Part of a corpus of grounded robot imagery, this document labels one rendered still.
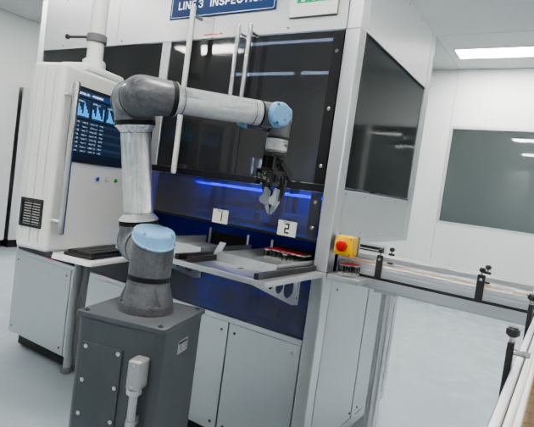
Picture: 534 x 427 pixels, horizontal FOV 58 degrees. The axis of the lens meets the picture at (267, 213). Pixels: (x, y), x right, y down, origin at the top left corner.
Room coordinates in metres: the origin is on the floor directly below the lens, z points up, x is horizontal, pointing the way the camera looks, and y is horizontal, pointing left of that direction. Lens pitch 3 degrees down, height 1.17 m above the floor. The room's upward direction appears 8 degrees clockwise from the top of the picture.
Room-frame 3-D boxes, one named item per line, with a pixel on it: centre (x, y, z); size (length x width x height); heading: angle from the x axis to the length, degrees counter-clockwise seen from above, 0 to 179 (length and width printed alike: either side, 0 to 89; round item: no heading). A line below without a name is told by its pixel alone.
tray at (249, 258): (1.82, -0.04, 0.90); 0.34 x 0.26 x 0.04; 148
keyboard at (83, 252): (2.02, 0.64, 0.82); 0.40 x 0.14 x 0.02; 159
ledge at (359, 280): (1.81, -0.35, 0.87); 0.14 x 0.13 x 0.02; 148
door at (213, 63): (2.19, 0.36, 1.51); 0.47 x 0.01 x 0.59; 58
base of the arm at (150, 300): (1.31, 0.30, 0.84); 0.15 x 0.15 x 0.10
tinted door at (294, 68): (1.95, -0.02, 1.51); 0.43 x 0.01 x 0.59; 58
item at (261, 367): (2.77, 0.35, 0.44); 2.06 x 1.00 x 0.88; 58
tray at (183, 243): (2.00, 0.25, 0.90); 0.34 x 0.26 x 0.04; 148
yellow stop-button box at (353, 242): (1.79, -0.31, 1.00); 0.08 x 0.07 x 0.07; 148
